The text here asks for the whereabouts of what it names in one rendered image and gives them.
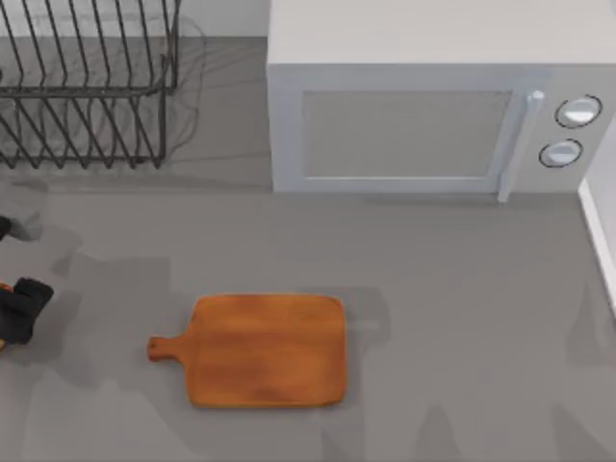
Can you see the large round microwave knob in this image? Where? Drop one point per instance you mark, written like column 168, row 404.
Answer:
column 577, row 111

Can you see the small round microwave knob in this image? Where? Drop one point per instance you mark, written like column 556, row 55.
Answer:
column 560, row 153

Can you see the pale grey microwave oven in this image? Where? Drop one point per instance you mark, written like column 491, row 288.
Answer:
column 385, row 43

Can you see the microwave oven door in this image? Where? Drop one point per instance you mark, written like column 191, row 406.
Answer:
column 404, row 135

